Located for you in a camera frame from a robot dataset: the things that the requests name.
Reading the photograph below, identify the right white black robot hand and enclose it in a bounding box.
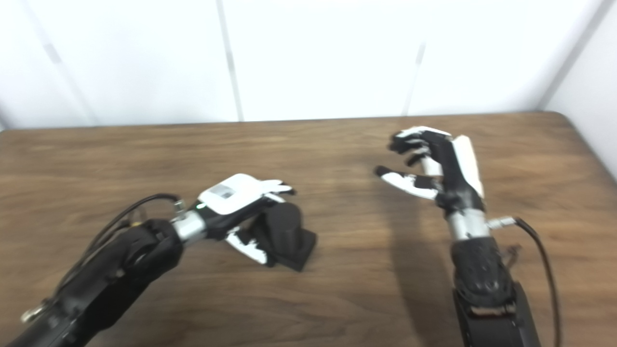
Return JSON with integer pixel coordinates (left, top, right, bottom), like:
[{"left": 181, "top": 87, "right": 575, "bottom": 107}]
[{"left": 375, "top": 126, "right": 485, "bottom": 215}]

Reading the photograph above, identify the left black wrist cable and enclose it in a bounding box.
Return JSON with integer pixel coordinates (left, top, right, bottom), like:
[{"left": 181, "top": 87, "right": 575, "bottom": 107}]
[{"left": 20, "top": 193, "right": 188, "bottom": 323}]

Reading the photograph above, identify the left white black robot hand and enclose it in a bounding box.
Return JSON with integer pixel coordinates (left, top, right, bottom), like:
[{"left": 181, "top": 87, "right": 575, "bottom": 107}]
[{"left": 198, "top": 173, "right": 297, "bottom": 266}]

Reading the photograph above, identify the black peg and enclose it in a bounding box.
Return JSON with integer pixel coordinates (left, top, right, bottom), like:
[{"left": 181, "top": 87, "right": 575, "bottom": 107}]
[{"left": 251, "top": 202, "right": 318, "bottom": 272}]

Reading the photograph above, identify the right thin black wrist wire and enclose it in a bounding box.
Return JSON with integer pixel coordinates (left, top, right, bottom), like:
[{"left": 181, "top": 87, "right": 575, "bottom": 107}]
[{"left": 501, "top": 245, "right": 523, "bottom": 267}]

